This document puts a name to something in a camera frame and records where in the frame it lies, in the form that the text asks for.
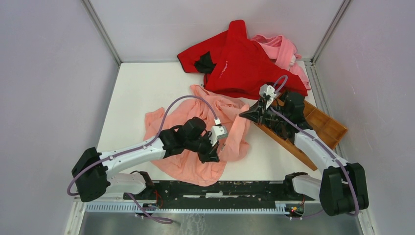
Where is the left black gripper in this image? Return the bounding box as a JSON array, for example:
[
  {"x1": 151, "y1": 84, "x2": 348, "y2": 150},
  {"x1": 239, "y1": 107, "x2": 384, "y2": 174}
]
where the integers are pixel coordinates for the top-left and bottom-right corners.
[{"x1": 185, "y1": 132, "x2": 220, "y2": 164}]

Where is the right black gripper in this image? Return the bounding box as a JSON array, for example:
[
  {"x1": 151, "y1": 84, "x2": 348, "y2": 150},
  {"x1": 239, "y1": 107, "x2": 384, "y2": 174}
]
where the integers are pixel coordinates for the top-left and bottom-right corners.
[{"x1": 240, "y1": 96, "x2": 290, "y2": 126}]

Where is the salmon orange jacket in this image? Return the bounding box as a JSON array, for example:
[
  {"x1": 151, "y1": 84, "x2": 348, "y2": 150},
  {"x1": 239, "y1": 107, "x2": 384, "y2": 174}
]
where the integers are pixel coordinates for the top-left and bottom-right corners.
[{"x1": 143, "y1": 85, "x2": 251, "y2": 187}]

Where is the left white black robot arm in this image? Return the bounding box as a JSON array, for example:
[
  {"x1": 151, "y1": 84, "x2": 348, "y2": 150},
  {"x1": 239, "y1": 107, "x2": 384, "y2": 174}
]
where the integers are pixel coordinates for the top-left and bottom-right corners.
[{"x1": 68, "y1": 117, "x2": 228, "y2": 202}]

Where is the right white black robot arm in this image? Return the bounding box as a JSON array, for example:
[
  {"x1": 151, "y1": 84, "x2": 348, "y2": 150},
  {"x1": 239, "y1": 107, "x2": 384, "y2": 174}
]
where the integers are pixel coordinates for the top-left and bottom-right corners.
[{"x1": 239, "y1": 92, "x2": 369, "y2": 216}]

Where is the red garment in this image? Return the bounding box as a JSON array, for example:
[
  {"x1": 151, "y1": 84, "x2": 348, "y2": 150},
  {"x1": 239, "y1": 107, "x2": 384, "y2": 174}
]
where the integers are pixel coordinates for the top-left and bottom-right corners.
[{"x1": 177, "y1": 20, "x2": 309, "y2": 99}]

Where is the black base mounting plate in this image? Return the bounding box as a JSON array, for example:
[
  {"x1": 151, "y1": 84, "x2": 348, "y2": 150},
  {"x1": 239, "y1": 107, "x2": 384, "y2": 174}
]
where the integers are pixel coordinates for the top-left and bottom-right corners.
[{"x1": 123, "y1": 180, "x2": 313, "y2": 210}]

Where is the pink garment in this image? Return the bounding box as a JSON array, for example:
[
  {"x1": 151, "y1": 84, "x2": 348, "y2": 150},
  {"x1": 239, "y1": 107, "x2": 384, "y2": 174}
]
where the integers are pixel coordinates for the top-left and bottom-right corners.
[{"x1": 251, "y1": 35, "x2": 311, "y2": 90}]

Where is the wooden divided tray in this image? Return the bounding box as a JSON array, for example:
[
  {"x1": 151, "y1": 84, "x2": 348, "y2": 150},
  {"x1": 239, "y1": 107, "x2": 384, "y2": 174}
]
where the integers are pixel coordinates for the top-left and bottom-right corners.
[{"x1": 257, "y1": 100, "x2": 347, "y2": 171}]

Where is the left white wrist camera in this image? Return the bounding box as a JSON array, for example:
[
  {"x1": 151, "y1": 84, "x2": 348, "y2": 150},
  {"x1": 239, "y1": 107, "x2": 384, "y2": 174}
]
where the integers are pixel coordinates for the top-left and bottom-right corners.
[{"x1": 209, "y1": 118, "x2": 228, "y2": 146}]

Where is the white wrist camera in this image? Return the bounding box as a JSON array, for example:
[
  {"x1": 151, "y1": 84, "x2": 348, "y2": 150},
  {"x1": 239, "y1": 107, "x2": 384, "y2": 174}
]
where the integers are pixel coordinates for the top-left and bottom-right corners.
[
  {"x1": 259, "y1": 84, "x2": 277, "y2": 109},
  {"x1": 209, "y1": 118, "x2": 228, "y2": 146}
]

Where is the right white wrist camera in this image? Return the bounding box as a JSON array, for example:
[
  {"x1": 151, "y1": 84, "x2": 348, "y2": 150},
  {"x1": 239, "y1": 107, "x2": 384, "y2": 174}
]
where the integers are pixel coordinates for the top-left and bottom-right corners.
[{"x1": 259, "y1": 84, "x2": 277, "y2": 109}]

